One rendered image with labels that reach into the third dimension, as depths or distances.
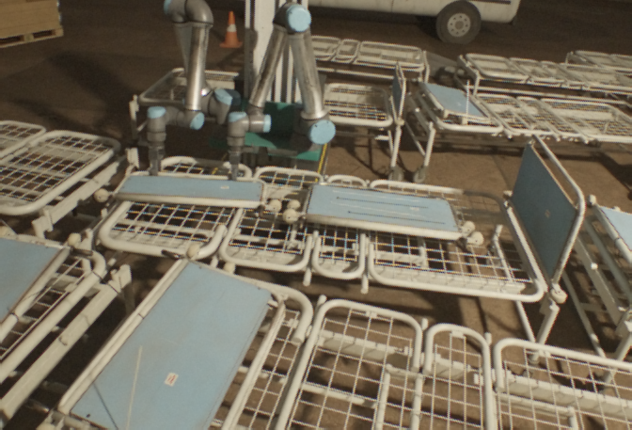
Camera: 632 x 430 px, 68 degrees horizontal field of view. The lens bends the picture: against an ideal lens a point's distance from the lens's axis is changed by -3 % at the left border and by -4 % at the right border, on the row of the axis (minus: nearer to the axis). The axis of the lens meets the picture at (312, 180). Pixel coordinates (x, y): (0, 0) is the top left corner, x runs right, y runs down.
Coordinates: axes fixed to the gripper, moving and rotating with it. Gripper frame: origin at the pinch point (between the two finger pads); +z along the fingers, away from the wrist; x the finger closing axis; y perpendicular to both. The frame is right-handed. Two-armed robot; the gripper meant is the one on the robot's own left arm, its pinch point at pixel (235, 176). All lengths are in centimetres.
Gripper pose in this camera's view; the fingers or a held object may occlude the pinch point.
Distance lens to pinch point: 262.2
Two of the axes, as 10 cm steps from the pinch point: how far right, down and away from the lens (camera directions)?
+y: -10.0, -0.6, -0.4
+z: -0.7, 9.6, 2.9
